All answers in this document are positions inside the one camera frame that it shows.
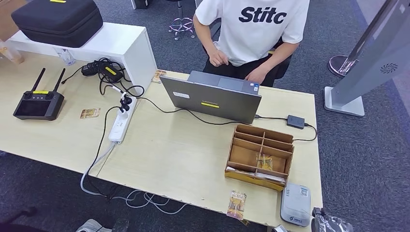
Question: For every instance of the person's right hand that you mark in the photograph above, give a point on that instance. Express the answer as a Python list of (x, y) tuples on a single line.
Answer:
[(218, 58)]

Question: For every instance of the white shelf riser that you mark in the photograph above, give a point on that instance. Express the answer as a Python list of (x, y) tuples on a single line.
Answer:
[(118, 41)]

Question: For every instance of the person's left hand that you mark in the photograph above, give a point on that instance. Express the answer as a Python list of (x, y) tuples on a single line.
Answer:
[(257, 75)]

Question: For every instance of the white shoe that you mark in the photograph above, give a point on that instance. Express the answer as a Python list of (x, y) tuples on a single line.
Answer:
[(91, 226)]

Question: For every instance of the black power brick yellow label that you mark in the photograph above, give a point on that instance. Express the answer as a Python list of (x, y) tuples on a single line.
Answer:
[(111, 72)]

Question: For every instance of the chrome stanchion post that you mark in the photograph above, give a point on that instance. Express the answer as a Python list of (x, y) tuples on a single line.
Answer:
[(339, 66)]

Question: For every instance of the clear plastic cup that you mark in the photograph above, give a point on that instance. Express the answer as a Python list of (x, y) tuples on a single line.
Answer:
[(65, 57)]

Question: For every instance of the grey laptop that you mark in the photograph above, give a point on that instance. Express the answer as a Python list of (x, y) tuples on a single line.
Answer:
[(211, 101)]

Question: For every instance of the chrome stool base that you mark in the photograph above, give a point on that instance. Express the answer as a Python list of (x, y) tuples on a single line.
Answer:
[(181, 25)]

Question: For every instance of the black carrying case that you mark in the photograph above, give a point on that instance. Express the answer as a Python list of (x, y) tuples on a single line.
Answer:
[(57, 22)]

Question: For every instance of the wooden compartment organizer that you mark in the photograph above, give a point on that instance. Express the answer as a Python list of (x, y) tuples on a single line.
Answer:
[(259, 150)]

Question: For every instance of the clear plastic bottle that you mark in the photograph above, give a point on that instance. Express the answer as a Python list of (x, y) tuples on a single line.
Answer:
[(11, 54)]

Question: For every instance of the black plug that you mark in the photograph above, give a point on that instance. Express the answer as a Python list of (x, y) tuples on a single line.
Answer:
[(125, 102)]

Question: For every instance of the white power strip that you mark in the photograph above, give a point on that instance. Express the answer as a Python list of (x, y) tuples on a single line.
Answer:
[(121, 126)]

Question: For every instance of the person's hand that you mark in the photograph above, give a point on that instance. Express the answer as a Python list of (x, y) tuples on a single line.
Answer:
[(218, 58), (257, 75)]

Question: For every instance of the black remote controller with antennas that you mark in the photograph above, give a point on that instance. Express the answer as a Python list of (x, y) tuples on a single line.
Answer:
[(38, 107)]

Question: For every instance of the small black adapter box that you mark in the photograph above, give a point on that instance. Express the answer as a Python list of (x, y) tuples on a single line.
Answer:
[(295, 122)]

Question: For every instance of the person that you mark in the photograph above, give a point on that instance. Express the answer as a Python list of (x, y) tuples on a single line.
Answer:
[(253, 32)]

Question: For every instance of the white papers stack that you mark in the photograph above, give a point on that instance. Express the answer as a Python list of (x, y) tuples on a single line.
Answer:
[(256, 175)]

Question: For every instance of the grey kiosk display stand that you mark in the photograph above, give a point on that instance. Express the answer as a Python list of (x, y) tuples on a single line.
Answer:
[(368, 64)]

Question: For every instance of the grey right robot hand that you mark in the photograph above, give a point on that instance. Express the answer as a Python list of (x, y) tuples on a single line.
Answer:
[(331, 222)]

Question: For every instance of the grey white card reader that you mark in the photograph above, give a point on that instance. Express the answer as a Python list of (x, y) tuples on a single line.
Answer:
[(295, 205)]

